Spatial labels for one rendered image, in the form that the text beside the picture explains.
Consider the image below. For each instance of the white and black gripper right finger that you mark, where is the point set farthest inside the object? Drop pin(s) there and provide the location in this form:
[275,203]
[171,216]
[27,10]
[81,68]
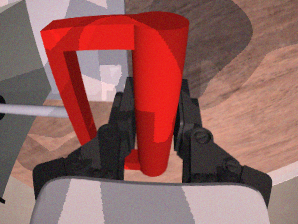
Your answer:
[203,160]

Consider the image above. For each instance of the grey flat base plate with bolts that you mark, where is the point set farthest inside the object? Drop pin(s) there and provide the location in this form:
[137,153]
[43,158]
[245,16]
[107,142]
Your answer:
[104,72]

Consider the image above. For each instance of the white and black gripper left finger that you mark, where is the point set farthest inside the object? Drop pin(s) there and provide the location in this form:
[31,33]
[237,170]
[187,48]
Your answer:
[98,158]

